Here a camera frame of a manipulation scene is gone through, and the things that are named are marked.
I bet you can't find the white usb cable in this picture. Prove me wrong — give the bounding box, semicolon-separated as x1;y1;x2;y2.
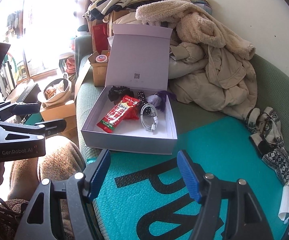
139;103;159;132

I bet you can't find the large red snack packet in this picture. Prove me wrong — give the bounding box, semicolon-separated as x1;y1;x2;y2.
97;95;139;133

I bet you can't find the red paper box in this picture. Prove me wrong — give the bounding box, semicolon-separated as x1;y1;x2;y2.
92;23;108;54

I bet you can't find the small brown cardboard box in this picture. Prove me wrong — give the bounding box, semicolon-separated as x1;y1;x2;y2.
88;50;110;87

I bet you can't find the cream fleece garment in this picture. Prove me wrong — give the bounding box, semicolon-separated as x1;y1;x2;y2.
135;0;256;60

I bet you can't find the white face mask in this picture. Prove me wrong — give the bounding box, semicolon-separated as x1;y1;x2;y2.
278;185;289;221

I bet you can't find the teal bubble mailer mat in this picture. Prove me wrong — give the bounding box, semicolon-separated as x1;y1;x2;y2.
93;118;288;239

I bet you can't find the white open gift box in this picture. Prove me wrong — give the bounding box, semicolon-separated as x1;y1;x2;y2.
80;24;178;156

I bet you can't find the small red candy packet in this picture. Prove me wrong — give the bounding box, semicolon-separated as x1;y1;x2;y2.
125;109;139;120

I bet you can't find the beige puffer jacket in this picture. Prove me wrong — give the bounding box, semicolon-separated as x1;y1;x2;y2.
168;42;257;120

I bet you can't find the polka dot black scrunchie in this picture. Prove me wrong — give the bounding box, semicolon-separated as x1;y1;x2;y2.
137;90;152;115

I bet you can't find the purple drawstring pouch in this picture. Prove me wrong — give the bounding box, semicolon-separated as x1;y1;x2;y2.
146;94;161;108

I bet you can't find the black white knit scarf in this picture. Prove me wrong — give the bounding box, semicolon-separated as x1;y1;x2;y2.
245;107;289;185

